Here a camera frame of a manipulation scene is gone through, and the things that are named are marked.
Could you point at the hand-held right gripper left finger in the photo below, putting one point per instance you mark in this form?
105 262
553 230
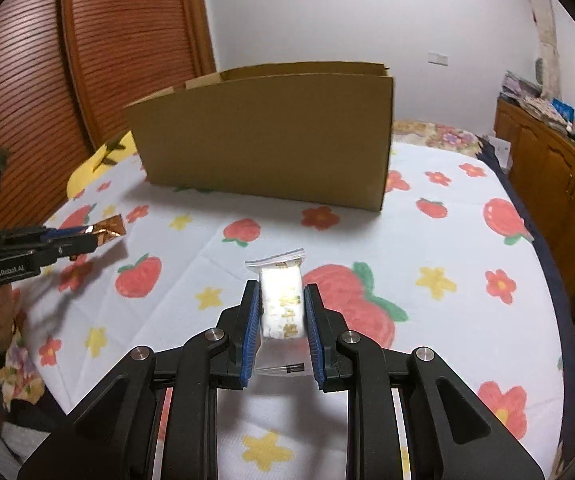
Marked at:
252 330

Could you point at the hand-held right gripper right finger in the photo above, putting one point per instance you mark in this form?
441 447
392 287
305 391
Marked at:
313 335

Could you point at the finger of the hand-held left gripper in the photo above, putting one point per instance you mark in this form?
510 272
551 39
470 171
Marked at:
72 246
67 231

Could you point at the brown foil snack packet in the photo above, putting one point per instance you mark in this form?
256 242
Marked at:
107 230

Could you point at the white nougat snack packet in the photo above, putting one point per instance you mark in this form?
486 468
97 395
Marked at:
282 305

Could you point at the brown cardboard box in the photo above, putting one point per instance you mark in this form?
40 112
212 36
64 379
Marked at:
267 135

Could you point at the yellow pillow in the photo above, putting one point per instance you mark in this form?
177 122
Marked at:
97 160

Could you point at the floral patterned clothing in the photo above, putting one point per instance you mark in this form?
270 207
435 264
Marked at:
20 370

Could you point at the fruit and flower print blanket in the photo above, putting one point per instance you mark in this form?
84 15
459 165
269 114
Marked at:
442 270

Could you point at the wooden louvered wardrobe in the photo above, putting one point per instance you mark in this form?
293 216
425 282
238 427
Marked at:
92 60

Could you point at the floral quilt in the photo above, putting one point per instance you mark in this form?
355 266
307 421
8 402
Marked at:
442 135

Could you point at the dark cloth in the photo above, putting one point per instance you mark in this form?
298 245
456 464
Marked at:
492 157

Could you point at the wooden cabinet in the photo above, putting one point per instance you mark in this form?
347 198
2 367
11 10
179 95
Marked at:
557 185

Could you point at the pile of printed papers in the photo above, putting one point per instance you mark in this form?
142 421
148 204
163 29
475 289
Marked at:
520 87

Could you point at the blue box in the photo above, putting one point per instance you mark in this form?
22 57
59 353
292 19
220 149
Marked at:
563 108

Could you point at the white wall switch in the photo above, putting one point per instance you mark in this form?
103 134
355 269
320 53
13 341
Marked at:
438 58

